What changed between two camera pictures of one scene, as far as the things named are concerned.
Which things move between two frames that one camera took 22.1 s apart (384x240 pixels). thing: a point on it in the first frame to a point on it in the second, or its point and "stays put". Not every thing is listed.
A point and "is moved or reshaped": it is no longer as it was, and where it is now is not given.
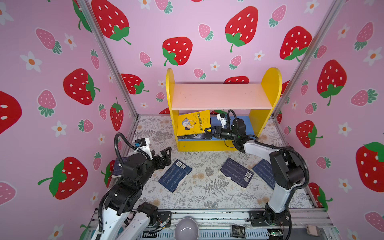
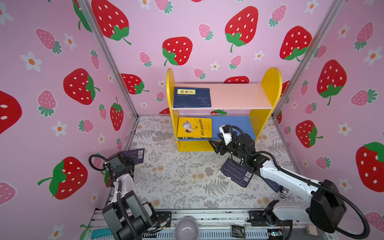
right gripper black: [217, 132] to [219, 144]
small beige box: [312, 230] stays put
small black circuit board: [238, 231] stays put
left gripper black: [166, 160] to [128, 161]
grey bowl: [186, 228] stays put
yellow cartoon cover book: [193, 123] is moved or reshaped
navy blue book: [174, 175] to [189, 97]
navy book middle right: [237, 172] stays put
